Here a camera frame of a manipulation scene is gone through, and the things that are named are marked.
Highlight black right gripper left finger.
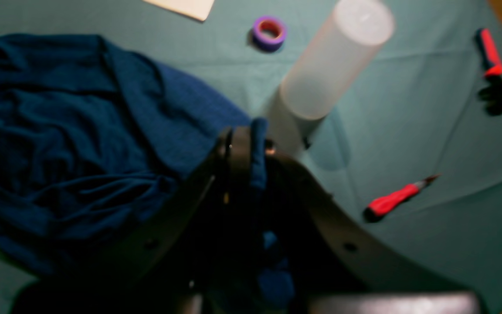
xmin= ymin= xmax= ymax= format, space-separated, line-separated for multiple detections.
xmin=11 ymin=126 xmax=251 ymax=314

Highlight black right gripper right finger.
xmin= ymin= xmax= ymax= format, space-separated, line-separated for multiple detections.
xmin=265 ymin=142 xmax=482 ymax=314

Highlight blue t-shirt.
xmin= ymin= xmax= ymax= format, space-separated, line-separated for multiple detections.
xmin=0 ymin=34 xmax=295 ymax=306

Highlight light blue table cloth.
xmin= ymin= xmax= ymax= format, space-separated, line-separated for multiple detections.
xmin=0 ymin=0 xmax=502 ymax=313

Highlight translucent white plastic cylinder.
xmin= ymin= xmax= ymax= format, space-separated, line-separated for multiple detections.
xmin=268 ymin=0 xmax=395 ymax=154

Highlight purple tape roll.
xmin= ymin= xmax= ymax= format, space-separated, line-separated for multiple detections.
xmin=251 ymin=16 xmax=288 ymax=52

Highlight white notepad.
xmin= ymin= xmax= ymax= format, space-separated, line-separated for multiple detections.
xmin=144 ymin=0 xmax=215 ymax=22

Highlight red handled screwdriver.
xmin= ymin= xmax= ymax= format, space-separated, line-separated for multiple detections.
xmin=363 ymin=174 xmax=441 ymax=223

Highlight red handled pliers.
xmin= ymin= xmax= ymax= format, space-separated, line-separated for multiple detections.
xmin=475 ymin=28 xmax=502 ymax=116

